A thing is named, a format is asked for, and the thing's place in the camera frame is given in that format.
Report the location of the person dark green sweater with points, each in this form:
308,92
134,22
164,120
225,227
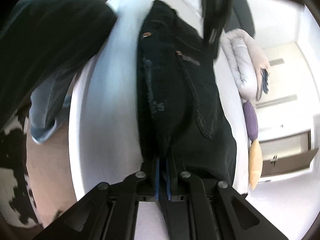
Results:
45,37

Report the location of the black denim pants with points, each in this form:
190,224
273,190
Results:
179,109

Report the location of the purple cushion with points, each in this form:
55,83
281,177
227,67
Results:
250,120

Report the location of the brown wooden door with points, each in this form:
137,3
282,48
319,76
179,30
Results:
279,166

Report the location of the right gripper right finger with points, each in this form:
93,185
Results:
210,209

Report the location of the yellow cushion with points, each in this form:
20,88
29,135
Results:
255,164

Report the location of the cream wardrobe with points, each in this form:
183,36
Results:
292,101

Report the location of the person blue jeans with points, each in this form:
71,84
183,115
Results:
50,105

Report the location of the cow pattern rug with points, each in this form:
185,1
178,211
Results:
18,206

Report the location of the white bed mattress sheet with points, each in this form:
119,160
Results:
104,144

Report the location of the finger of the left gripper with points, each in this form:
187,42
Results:
215,14

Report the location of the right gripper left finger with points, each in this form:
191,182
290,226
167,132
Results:
107,211

